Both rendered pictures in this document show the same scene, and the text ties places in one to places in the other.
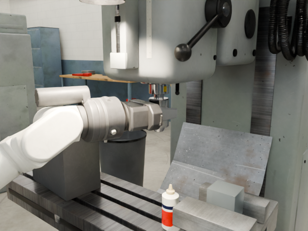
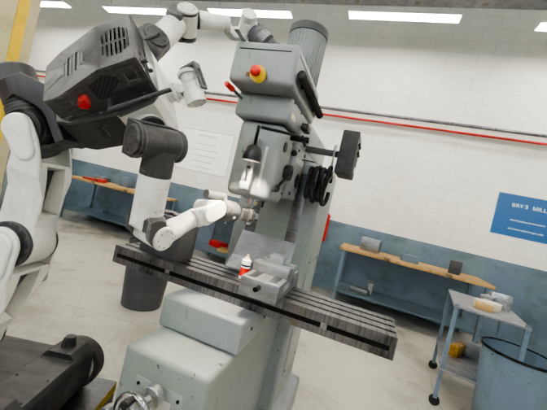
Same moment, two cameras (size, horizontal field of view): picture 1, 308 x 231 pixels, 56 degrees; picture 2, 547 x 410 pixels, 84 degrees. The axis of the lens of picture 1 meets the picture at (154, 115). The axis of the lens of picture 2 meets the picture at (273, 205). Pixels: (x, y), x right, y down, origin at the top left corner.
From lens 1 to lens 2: 0.75 m
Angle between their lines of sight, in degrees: 23
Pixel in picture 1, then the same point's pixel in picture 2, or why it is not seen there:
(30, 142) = (208, 212)
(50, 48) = not seen: hidden behind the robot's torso
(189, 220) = (263, 266)
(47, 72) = not seen: hidden behind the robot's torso
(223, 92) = (272, 215)
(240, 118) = (280, 231)
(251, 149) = (283, 249)
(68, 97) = (219, 196)
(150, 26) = (261, 173)
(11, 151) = (199, 215)
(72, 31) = not seen: hidden behind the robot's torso
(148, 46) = (258, 181)
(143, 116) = (247, 214)
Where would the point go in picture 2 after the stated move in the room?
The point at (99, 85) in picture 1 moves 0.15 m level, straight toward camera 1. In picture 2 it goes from (110, 194) to (111, 195)
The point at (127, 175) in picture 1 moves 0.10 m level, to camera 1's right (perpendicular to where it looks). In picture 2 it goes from (153, 282) to (164, 283)
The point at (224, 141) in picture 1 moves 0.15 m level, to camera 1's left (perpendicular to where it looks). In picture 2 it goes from (268, 243) to (242, 239)
